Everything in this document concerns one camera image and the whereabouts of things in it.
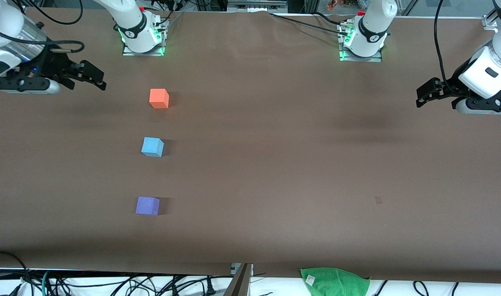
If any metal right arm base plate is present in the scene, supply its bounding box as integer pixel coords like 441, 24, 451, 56
122, 18, 165, 57

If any orange toy clutter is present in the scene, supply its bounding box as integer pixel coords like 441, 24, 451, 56
326, 0, 358, 11

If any orange cube block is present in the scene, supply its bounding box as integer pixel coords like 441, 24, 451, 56
149, 88, 170, 109

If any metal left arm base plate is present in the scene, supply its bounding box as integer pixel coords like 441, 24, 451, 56
339, 23, 383, 63

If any black thick cable loop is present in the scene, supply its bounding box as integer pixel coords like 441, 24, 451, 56
0, 250, 31, 296

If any brown table cover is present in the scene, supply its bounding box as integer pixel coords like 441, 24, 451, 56
0, 7, 501, 284

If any aluminium post with bracket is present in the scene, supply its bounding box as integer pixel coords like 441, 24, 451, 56
224, 263, 254, 296

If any long black base cable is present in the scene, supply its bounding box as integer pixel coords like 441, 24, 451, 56
269, 12, 350, 37

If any light blue cube block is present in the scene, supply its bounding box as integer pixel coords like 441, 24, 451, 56
141, 137, 165, 158

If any grey metal frame rail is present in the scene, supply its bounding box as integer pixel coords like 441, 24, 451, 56
227, 0, 288, 13

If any thick black base cable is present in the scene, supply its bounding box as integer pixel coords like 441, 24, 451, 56
313, 11, 346, 25

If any green cloth with label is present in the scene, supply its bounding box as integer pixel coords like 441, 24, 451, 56
300, 267, 371, 296

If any black cable with plug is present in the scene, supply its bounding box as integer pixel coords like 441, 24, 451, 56
168, 275, 216, 296

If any purple cube block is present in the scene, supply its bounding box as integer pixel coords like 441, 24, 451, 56
135, 196, 161, 216

